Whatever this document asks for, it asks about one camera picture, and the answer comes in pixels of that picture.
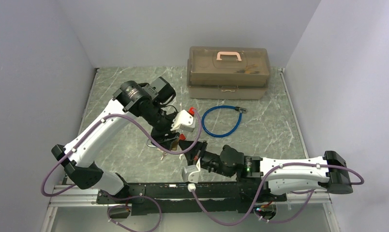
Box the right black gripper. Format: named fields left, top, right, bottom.
left=178, top=140, right=234, bottom=178

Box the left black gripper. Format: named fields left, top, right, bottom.
left=142, top=102, right=181, bottom=152

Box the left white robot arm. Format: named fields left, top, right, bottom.
left=52, top=77, right=179, bottom=203

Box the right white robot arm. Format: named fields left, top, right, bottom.
left=178, top=140, right=353, bottom=201

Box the bunch of silver keys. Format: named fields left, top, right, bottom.
left=160, top=152, right=167, bottom=160

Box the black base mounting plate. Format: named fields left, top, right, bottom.
left=96, top=180, right=287, bottom=216

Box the brown plastic toolbox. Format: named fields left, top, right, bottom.
left=186, top=46, right=271, bottom=100

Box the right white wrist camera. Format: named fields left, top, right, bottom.
left=181, top=159, right=201, bottom=192

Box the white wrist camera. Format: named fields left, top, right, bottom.
left=170, top=110, right=195, bottom=132
left=181, top=159, right=201, bottom=192

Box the red cable lock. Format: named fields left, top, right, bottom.
left=179, top=134, right=186, bottom=141

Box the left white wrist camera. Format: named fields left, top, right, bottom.
left=170, top=110, right=195, bottom=132

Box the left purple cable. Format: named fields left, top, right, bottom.
left=40, top=109, right=203, bottom=232

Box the blue cable lock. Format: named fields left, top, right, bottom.
left=201, top=105, right=248, bottom=138

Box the aluminium rail frame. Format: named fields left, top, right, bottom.
left=41, top=187, right=340, bottom=232

